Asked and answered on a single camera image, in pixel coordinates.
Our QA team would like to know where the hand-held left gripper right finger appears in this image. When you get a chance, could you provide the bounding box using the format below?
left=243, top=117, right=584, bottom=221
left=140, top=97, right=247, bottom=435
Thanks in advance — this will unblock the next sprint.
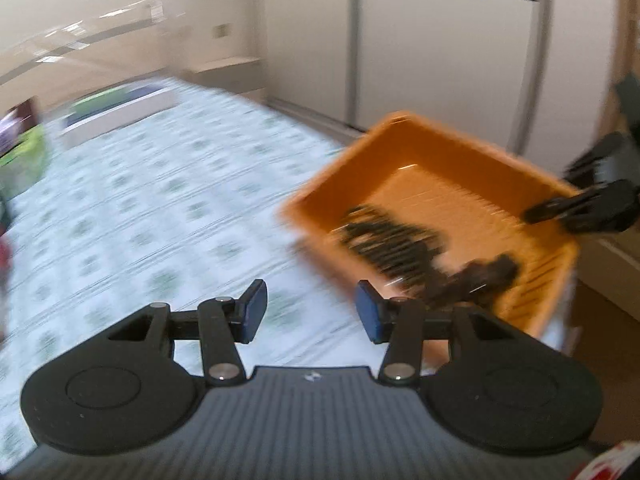
left=355, top=281, right=521, bottom=387

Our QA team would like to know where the floral tablecloth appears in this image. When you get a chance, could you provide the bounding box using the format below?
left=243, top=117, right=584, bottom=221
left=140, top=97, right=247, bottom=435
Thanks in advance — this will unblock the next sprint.
left=0, top=77, right=576, bottom=463

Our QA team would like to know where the white tissue pack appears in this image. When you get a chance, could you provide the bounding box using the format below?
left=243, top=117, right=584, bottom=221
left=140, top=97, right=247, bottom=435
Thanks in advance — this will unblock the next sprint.
left=0, top=109, right=27, bottom=155

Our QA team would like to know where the long white box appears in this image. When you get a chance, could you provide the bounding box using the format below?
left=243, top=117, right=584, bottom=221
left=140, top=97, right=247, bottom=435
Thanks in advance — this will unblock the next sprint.
left=56, top=87, right=179, bottom=150

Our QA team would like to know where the white nightstand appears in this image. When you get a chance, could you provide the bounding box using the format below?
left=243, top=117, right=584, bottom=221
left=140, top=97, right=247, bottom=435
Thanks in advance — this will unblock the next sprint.
left=191, top=56, right=267, bottom=105

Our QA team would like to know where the dark blue flat box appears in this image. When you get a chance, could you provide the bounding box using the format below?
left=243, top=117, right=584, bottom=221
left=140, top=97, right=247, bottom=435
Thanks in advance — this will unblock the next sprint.
left=124, top=84, right=162, bottom=102

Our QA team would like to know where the red and white cloth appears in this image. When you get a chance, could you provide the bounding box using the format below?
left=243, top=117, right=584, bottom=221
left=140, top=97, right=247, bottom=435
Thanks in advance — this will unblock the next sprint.
left=570, top=440, right=640, bottom=480

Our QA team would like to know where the orange plastic tray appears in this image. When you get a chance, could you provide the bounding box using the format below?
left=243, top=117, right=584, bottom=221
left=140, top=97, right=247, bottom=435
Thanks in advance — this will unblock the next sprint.
left=277, top=110, right=584, bottom=342

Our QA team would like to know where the brown box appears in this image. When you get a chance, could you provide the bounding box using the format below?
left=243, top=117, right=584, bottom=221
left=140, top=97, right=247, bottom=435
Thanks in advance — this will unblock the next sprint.
left=9, top=96, right=42, bottom=127

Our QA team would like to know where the brown bead necklace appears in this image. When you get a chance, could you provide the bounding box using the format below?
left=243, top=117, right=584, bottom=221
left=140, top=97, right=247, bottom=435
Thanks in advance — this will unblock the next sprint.
left=395, top=253, right=519, bottom=312

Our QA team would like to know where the light green flat box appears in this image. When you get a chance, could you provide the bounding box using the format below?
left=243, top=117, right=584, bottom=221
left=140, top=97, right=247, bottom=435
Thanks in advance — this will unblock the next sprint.
left=71, top=87, right=132, bottom=117

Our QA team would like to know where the white and grey wardrobe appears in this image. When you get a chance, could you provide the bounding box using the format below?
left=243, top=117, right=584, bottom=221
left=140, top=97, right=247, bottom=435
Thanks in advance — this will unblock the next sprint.
left=256, top=0, right=617, bottom=173

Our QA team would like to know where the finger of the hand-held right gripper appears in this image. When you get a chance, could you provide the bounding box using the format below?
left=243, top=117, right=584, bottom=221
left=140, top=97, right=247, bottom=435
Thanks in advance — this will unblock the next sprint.
left=564, top=133, right=627, bottom=189
left=523, top=186, right=609, bottom=225

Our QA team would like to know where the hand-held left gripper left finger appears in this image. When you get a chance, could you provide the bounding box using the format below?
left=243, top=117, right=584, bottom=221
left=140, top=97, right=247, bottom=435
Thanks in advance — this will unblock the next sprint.
left=107, top=280, right=268, bottom=387

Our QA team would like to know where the dark green bead necklace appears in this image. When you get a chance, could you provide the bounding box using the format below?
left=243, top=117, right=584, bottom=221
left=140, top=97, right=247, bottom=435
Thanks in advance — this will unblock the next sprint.
left=339, top=204, right=444, bottom=287

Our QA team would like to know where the green tissue box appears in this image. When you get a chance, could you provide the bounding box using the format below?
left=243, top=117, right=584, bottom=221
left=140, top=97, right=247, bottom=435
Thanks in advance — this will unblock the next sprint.
left=0, top=124, right=52, bottom=202

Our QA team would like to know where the plastic wrapped beige headboard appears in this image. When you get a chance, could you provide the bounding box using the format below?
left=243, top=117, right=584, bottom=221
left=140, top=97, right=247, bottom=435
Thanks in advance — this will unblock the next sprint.
left=0, top=0, right=202, bottom=111

